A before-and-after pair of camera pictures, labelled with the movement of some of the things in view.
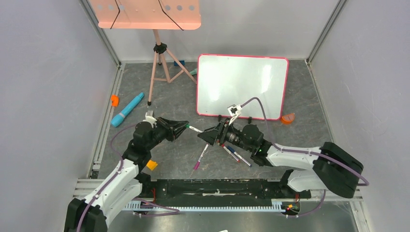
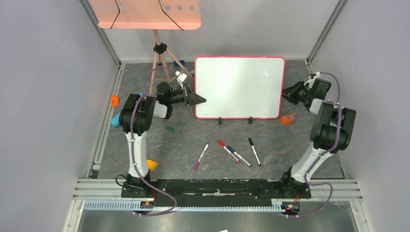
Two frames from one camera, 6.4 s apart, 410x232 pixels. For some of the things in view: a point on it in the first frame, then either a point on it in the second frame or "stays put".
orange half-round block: x=287 y=119 stays put
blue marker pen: x=241 y=157 stays put
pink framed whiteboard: x=223 y=81 stays put
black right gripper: x=221 y=134 -> x=298 y=93
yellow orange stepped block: x=152 y=165 stays put
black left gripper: x=173 y=128 -> x=190 y=98
